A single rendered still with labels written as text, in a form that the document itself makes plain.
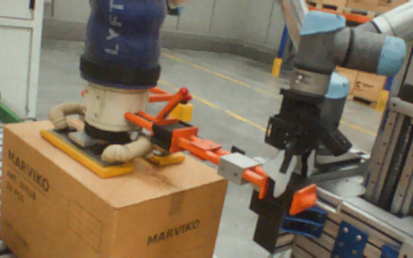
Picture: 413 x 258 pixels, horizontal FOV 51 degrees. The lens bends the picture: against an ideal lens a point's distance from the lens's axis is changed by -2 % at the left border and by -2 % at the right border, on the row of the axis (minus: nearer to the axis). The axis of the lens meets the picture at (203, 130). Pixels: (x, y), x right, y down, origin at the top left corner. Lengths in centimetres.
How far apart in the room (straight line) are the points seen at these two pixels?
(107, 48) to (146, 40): 10
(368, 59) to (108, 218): 65
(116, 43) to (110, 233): 47
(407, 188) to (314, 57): 62
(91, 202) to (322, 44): 63
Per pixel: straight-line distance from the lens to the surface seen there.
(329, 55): 85
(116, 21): 116
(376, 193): 141
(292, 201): 89
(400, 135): 137
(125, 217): 105
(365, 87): 900
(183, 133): 108
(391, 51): 87
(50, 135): 135
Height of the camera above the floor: 143
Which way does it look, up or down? 17 degrees down
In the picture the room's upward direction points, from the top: 10 degrees clockwise
